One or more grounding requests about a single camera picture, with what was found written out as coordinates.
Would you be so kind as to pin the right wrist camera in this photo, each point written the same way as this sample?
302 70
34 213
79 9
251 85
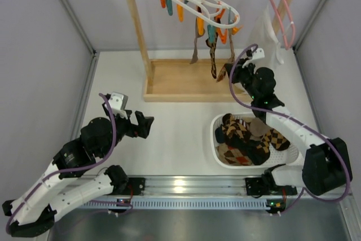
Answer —
256 56

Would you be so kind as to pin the orange beige argyle sock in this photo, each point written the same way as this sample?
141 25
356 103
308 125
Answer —
233 156

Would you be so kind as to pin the wooden clothes rack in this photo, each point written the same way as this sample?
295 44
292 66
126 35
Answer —
173 80

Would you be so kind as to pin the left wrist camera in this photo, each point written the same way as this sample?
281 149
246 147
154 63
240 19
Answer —
117 103

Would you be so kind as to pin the brown tan argyle sock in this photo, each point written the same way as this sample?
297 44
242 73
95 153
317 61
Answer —
236 133

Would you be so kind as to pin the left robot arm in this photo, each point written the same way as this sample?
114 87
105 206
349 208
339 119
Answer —
46 202

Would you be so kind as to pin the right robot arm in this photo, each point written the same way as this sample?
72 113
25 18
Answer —
326 164

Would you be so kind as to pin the pink plastic hanger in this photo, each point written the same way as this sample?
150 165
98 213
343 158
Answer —
288 32

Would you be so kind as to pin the white plastic basket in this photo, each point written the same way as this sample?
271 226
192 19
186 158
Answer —
289 156

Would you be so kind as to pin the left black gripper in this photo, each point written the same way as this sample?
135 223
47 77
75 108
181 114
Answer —
135 127

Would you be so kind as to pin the striped cuff brown sock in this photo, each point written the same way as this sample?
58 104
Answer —
195 50

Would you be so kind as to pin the beige long sock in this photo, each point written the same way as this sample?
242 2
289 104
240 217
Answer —
258 129

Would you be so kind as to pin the brown yellow argyle sock in basket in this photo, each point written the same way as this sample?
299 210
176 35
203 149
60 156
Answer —
260 147

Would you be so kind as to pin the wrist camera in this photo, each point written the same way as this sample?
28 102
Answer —
256 56
117 103

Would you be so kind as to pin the white round clip hanger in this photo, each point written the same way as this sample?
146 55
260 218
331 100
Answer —
215 18

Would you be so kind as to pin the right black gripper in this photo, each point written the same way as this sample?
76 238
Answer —
237 69

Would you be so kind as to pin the aluminium mounting rail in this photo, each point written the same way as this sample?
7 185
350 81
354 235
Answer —
198 193

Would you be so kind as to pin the navy sock in basket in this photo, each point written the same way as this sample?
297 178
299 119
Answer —
219 135

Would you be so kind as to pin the brown yellow argyle sock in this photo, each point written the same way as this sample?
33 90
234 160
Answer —
212 48
260 147

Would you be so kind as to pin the white plastic bag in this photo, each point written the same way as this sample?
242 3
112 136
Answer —
264 36

